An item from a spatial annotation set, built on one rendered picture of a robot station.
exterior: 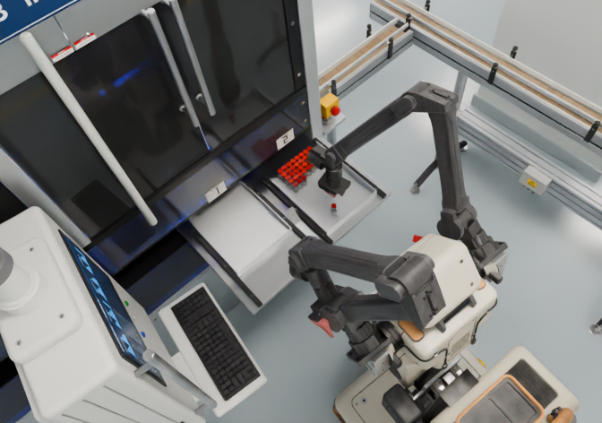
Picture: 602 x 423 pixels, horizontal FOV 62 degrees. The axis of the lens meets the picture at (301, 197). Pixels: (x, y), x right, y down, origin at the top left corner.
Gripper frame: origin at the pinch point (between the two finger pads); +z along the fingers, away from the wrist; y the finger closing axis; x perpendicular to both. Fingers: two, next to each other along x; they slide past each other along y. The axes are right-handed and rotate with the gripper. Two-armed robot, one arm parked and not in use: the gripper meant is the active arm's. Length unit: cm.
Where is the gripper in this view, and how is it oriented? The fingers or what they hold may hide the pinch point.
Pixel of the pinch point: (334, 195)
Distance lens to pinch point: 184.1
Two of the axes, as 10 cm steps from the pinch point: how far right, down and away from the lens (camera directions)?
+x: -5.5, 7.3, -4.1
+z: 0.7, 5.2, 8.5
